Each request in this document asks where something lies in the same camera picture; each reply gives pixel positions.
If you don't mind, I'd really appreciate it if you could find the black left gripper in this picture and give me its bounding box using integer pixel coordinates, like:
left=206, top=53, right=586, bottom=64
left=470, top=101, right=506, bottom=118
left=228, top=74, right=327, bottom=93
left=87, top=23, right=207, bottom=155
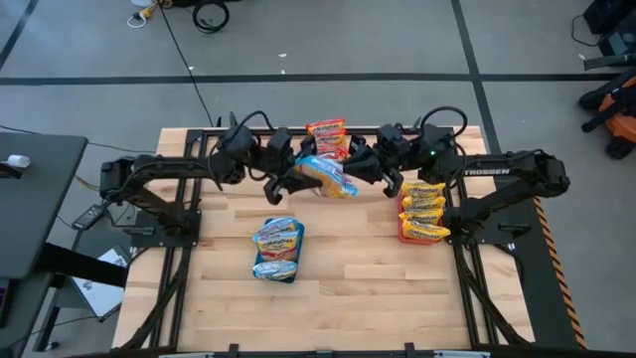
left=262, top=134, right=324, bottom=206

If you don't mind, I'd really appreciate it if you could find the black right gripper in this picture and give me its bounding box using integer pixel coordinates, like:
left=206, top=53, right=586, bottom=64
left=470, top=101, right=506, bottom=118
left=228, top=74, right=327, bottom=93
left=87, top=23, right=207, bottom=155
left=343, top=136, right=416, bottom=199

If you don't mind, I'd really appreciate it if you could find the blue plastic bin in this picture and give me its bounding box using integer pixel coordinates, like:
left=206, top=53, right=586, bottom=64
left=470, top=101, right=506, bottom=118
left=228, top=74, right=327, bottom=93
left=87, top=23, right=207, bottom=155
left=252, top=217, right=306, bottom=285

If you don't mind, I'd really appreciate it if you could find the red plastic bin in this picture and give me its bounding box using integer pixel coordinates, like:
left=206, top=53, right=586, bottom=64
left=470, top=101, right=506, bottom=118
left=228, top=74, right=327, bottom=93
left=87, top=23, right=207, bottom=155
left=397, top=191, right=451, bottom=247

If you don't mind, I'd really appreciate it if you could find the black platform with hazard stripe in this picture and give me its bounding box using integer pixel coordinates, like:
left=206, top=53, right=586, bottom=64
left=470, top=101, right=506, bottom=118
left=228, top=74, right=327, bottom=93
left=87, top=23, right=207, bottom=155
left=496, top=171, right=587, bottom=350

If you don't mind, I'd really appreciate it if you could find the black power adapter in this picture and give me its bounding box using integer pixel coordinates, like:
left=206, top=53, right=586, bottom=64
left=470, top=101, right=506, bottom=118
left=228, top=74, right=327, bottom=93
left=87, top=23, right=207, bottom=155
left=72, top=203, right=108, bottom=231

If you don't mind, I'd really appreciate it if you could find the white printed paper sheet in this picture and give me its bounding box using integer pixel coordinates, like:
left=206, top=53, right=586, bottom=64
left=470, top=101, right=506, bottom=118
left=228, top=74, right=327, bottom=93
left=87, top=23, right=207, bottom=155
left=73, top=248, right=131, bottom=319

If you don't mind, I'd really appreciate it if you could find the black desk base beam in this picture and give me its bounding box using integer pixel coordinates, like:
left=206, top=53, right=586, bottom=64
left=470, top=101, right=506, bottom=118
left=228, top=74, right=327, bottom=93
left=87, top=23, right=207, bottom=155
left=29, top=242, right=129, bottom=352

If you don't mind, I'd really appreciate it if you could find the orange black floor machine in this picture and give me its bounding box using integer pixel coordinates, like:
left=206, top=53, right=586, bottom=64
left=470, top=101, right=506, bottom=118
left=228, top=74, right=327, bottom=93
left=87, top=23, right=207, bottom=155
left=578, top=69, right=636, bottom=160

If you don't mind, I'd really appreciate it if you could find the black desk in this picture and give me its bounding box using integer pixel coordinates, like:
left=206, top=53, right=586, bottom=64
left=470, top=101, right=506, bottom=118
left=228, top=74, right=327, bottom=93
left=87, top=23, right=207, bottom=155
left=0, top=132, right=89, bottom=280

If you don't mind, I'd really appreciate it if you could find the black equipment case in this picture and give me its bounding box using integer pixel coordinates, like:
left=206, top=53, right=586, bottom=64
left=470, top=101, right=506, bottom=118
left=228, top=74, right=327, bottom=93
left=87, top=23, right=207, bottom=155
left=570, top=0, right=636, bottom=57

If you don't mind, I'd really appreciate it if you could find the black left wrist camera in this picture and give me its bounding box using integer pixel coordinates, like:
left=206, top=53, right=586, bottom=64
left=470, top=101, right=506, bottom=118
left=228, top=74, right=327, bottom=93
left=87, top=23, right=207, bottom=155
left=267, top=127, right=295, bottom=158

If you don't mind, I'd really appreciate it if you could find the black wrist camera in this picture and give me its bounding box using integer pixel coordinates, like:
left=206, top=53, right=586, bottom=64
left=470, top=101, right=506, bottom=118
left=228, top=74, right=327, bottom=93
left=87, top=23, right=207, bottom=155
left=267, top=127, right=295, bottom=158
left=377, top=123, right=411, bottom=154

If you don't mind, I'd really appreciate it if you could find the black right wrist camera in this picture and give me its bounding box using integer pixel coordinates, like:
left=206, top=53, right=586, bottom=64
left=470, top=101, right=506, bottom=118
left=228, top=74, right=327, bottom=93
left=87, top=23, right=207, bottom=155
left=377, top=123, right=411, bottom=154

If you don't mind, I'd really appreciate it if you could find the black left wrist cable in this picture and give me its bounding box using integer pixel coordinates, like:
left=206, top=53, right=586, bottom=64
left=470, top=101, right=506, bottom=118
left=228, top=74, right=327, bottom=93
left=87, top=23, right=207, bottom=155
left=233, top=109, right=277, bottom=135

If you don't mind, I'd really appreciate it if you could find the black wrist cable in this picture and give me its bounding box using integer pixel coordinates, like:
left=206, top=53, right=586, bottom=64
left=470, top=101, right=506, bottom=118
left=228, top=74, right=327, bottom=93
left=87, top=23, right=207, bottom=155
left=233, top=109, right=277, bottom=135
left=419, top=104, right=469, bottom=150

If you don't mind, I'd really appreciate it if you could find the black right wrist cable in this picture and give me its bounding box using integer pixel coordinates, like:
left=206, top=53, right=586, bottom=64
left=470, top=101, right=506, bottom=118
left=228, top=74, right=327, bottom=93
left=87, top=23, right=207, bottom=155
left=419, top=104, right=469, bottom=150

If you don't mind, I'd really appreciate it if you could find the coiled black cable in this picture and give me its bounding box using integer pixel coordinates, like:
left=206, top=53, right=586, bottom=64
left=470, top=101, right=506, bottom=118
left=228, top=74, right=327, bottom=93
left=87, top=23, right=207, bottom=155
left=192, top=0, right=231, bottom=35

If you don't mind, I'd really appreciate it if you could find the long black floor cable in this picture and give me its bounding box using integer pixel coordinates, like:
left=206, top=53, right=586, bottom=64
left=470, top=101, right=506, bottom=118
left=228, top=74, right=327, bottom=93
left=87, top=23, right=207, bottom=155
left=157, top=0, right=223, bottom=128

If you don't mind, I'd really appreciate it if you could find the black aluminium table frame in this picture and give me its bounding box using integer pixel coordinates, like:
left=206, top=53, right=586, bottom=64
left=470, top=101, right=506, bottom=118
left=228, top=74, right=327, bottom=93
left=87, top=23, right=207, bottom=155
left=113, top=126, right=536, bottom=358

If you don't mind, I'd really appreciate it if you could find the yellow white extension cord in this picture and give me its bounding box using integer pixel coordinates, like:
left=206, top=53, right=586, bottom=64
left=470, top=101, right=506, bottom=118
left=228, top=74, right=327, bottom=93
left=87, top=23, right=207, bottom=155
left=126, top=0, right=173, bottom=29

